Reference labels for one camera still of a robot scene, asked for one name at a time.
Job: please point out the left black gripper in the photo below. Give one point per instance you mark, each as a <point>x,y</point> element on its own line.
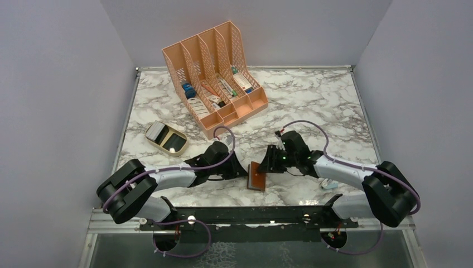
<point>236,170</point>

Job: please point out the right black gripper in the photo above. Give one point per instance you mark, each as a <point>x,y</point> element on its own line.
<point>269,164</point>

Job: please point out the brown leather card holder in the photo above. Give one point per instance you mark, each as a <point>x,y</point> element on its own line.
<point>256,180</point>

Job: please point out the stack of credit cards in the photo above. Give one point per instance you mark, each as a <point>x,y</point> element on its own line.
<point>157,132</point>

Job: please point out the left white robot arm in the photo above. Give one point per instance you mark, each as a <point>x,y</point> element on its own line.
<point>128,192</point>

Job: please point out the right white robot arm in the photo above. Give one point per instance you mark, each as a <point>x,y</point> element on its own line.
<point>384,193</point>

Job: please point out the black card in tray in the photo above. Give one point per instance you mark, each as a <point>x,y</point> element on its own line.
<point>174,143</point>

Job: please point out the small white blue object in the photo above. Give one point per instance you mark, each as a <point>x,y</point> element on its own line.
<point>327,184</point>

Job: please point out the tan oval tray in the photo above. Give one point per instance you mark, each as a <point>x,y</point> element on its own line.
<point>172,130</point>

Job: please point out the white labelled box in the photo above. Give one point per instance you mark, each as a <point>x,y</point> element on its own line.
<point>198,107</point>

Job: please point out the red white box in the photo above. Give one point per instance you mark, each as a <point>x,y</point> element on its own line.
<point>243,82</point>

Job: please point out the pink plastic file organizer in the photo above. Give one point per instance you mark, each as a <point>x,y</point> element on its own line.
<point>208,61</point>

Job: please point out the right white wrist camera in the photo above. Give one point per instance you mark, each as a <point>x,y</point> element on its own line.
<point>279,142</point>

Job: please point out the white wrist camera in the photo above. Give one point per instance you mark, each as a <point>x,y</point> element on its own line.
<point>228,140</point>
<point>279,142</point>

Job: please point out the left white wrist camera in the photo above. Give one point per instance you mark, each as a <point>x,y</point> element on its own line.
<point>228,140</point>

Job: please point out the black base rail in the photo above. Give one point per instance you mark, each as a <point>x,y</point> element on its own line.
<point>249,224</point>

